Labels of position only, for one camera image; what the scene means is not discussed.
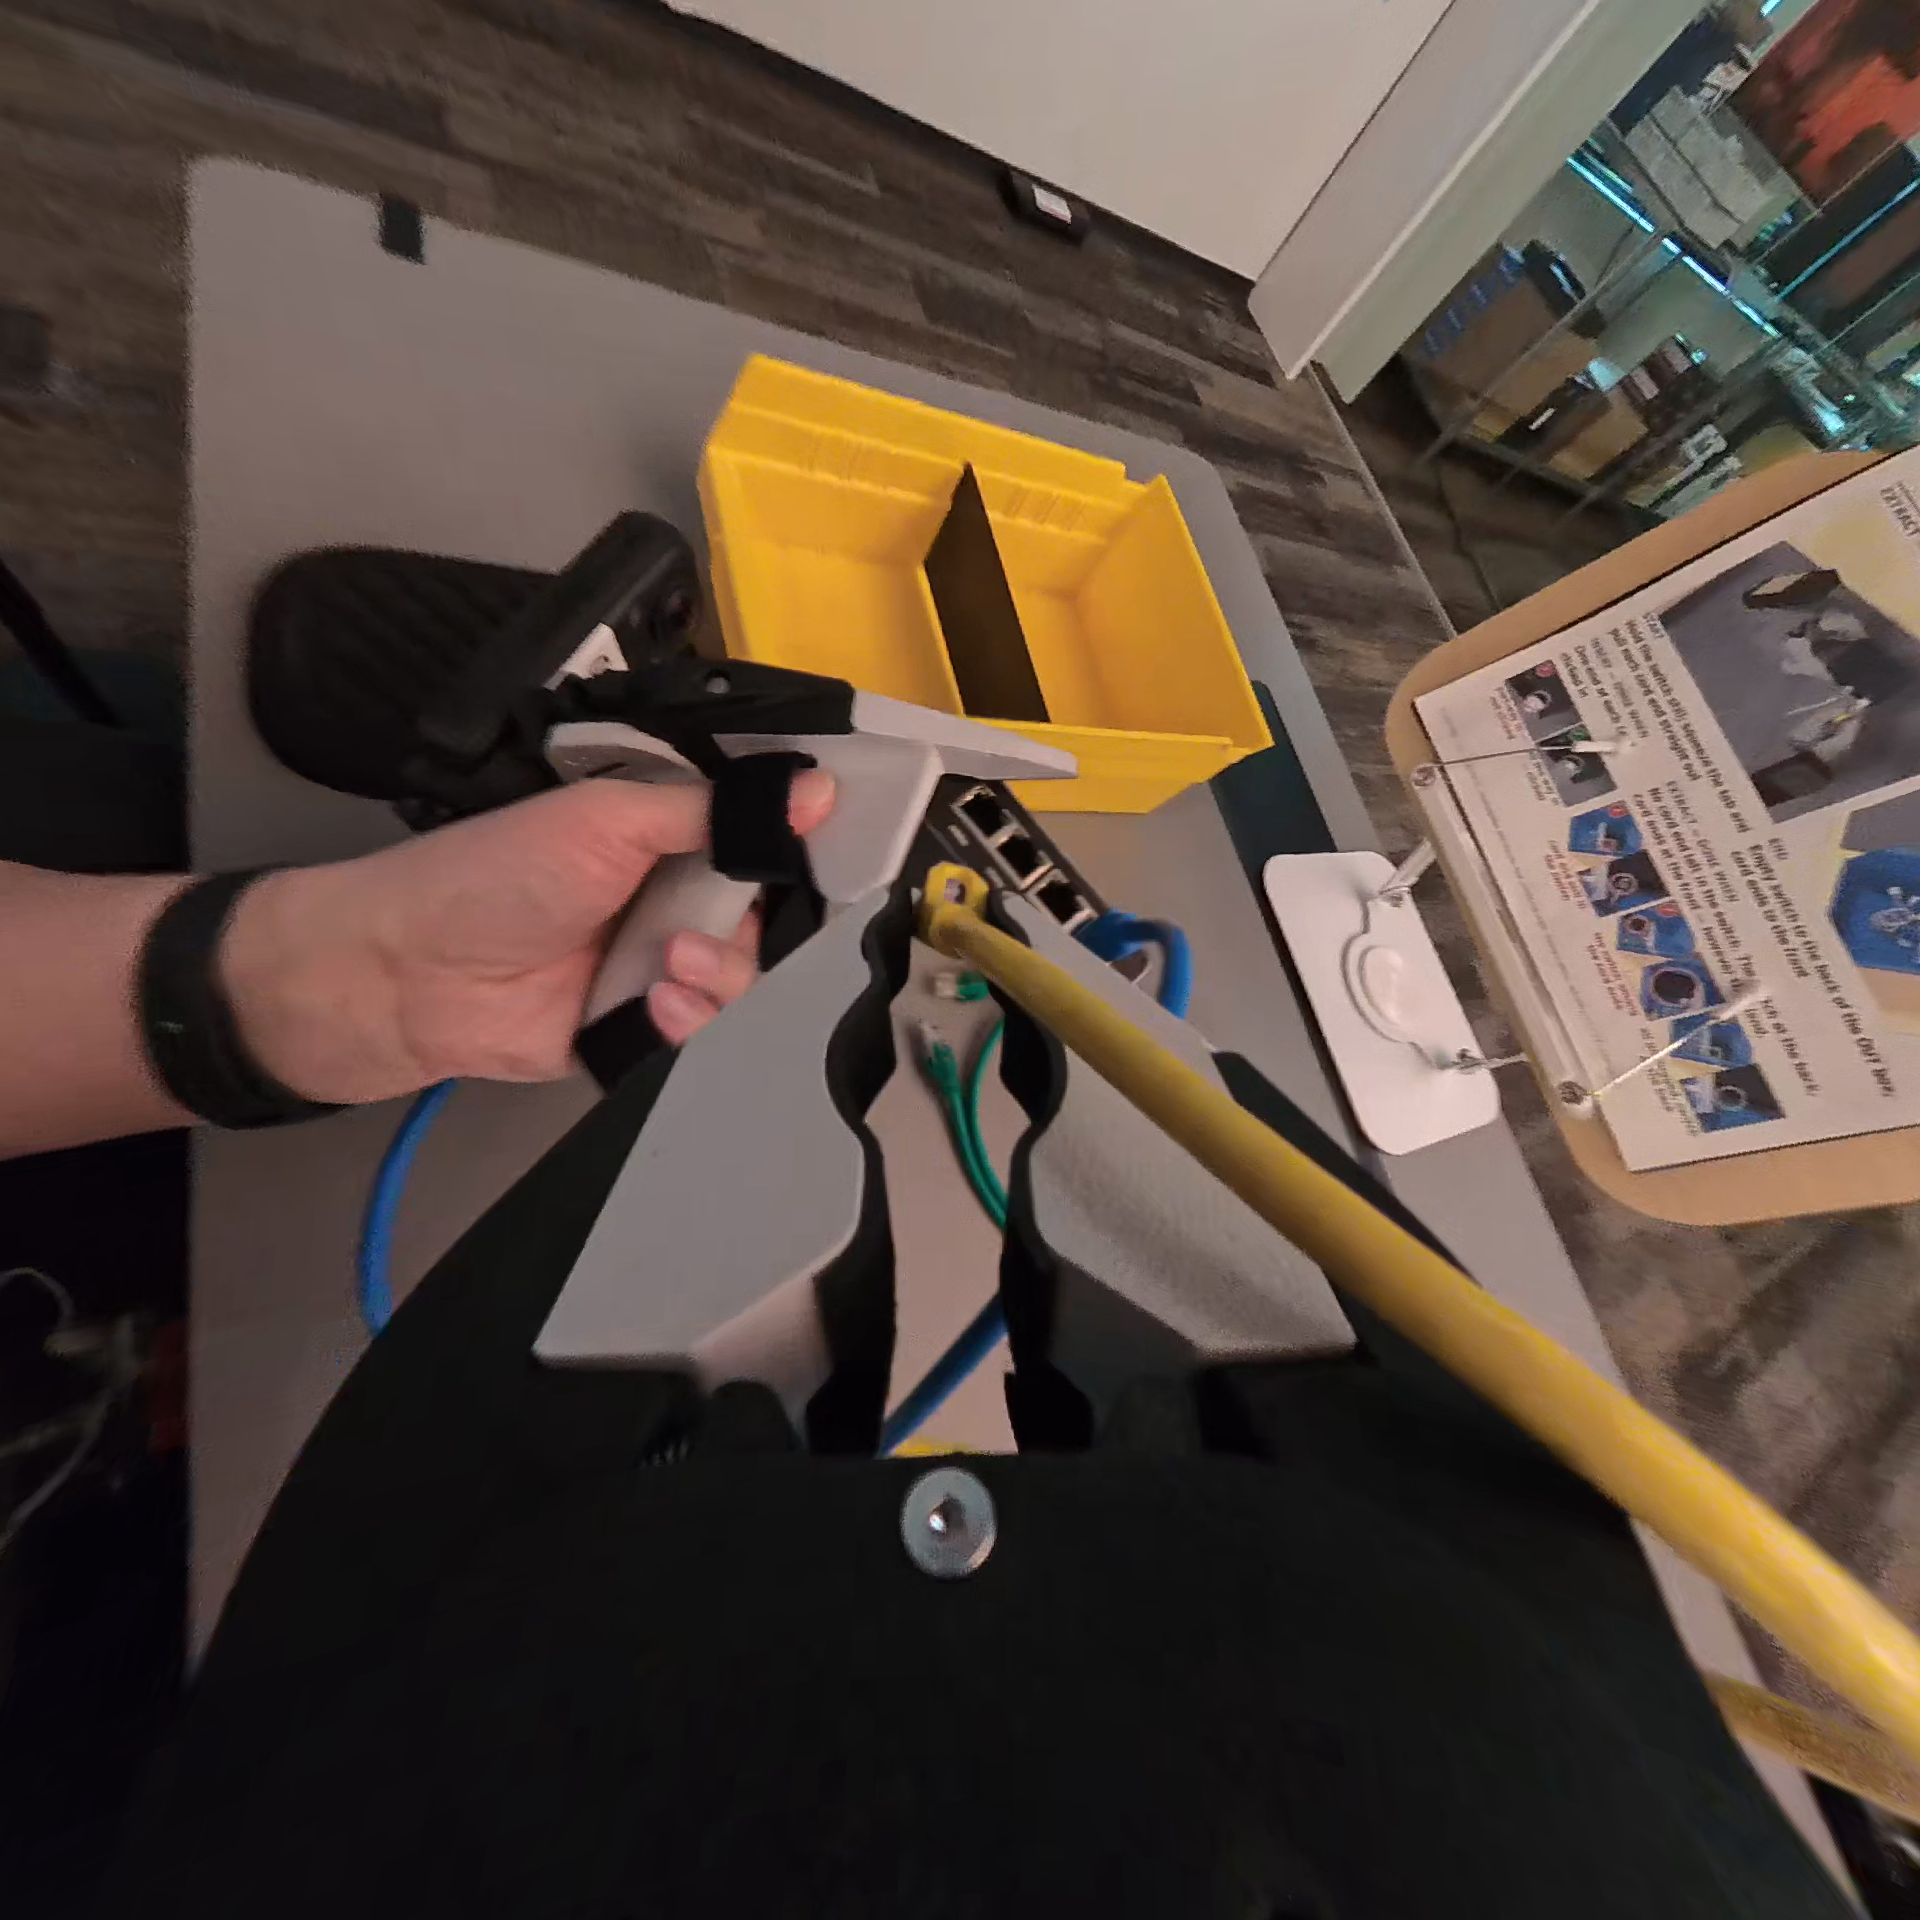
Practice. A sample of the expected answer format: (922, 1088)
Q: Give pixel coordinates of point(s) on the black bin divider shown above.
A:
(984, 616)

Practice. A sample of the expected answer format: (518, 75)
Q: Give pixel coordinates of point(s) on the yellow plastic bin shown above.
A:
(840, 571)

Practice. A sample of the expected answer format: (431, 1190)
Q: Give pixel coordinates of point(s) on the black floor device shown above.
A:
(1048, 207)

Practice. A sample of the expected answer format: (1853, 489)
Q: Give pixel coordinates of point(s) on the black wrist rest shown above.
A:
(375, 661)

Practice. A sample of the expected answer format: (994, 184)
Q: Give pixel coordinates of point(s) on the printed instruction sheet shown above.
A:
(1724, 901)

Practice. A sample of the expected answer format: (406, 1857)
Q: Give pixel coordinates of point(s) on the person's left hand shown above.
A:
(451, 944)

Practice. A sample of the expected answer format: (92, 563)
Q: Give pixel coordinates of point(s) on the black wristband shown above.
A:
(212, 1004)

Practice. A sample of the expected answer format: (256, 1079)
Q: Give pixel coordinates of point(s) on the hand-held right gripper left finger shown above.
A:
(706, 1200)

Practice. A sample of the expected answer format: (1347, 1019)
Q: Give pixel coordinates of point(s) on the tan backing board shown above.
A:
(1724, 1193)

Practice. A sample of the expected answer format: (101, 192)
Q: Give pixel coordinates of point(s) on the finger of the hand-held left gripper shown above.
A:
(915, 727)

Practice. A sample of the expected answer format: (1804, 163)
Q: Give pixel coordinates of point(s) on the dark desk mat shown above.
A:
(1276, 811)

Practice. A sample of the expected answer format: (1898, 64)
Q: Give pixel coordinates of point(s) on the person's left forearm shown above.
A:
(76, 1004)

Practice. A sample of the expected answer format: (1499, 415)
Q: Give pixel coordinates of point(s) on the black ethernet switch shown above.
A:
(1037, 863)

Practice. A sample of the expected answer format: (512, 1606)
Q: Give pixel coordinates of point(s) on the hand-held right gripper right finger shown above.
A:
(1171, 1245)

